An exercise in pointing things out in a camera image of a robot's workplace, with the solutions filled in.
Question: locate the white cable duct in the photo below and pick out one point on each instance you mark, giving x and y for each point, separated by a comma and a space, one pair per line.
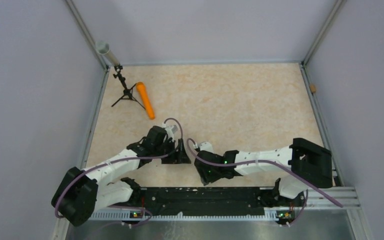
130, 215

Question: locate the black mini tripod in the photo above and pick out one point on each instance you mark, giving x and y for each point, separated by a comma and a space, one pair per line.
127, 91

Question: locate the small cork piece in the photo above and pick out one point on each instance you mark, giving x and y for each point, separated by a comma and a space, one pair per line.
312, 88

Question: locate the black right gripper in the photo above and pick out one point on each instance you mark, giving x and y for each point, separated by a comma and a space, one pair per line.
206, 178

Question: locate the grey tube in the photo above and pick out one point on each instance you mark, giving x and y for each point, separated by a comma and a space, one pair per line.
103, 49

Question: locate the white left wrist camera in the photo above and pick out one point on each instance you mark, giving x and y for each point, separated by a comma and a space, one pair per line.
170, 130

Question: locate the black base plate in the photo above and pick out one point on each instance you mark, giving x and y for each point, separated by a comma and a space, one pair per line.
210, 201

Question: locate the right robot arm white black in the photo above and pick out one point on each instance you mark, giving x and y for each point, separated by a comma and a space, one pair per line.
308, 165

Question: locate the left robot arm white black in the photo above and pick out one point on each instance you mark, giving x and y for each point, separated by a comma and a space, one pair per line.
82, 192

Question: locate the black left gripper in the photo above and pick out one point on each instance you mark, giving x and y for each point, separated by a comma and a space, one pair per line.
177, 157

